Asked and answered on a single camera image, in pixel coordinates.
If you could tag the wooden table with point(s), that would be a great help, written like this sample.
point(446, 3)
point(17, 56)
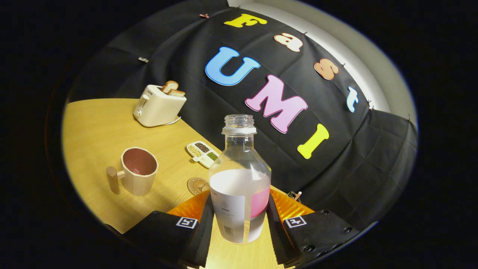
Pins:
point(97, 127)

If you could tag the white divided seasoning dish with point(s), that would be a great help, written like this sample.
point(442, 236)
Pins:
point(203, 154)

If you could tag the round-topped toast slice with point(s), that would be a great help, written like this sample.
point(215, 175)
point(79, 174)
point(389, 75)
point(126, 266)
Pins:
point(171, 85)

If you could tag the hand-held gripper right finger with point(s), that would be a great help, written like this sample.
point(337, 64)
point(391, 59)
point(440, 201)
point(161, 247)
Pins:
point(276, 239)

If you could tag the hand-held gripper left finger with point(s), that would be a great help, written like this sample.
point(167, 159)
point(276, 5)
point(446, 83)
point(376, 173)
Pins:
point(201, 239)

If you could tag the clear juice bottle pink label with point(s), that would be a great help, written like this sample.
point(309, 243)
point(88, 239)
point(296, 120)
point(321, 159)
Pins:
point(239, 186)

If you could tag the black backdrop cloth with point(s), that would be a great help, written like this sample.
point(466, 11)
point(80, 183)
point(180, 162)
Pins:
point(336, 168)

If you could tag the flat toast slice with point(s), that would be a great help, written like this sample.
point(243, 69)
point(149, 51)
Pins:
point(176, 93)

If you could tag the round wooden coaster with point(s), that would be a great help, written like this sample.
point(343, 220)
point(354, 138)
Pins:
point(196, 185)

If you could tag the metal mesh pen holder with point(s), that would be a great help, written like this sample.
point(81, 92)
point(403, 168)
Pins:
point(291, 195)

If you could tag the cream toaster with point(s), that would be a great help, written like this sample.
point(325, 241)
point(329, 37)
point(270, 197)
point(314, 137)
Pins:
point(158, 110)

